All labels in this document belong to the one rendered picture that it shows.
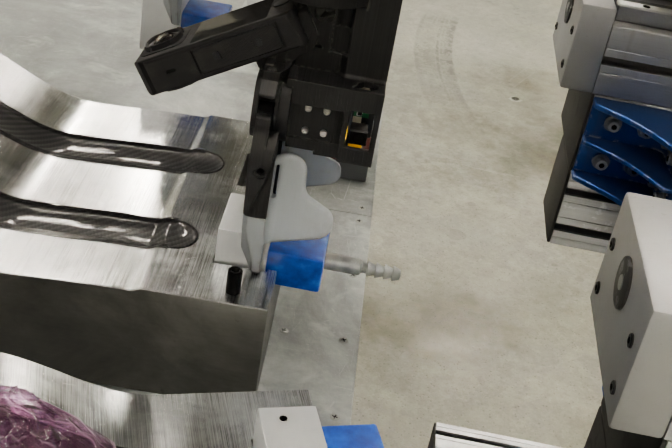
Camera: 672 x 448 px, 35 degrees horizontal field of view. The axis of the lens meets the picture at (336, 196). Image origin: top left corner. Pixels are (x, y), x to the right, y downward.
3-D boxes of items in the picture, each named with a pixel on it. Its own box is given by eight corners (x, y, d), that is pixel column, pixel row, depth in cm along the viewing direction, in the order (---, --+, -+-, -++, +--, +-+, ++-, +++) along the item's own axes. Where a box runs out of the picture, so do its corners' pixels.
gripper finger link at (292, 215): (319, 298, 71) (343, 167, 68) (232, 283, 71) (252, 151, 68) (322, 281, 74) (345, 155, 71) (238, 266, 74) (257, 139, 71)
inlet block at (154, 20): (285, 52, 102) (292, 0, 100) (278, 73, 98) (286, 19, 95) (151, 28, 102) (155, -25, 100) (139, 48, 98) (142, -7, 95)
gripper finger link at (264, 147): (263, 226, 68) (284, 93, 65) (239, 222, 68) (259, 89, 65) (270, 204, 72) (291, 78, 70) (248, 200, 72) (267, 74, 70)
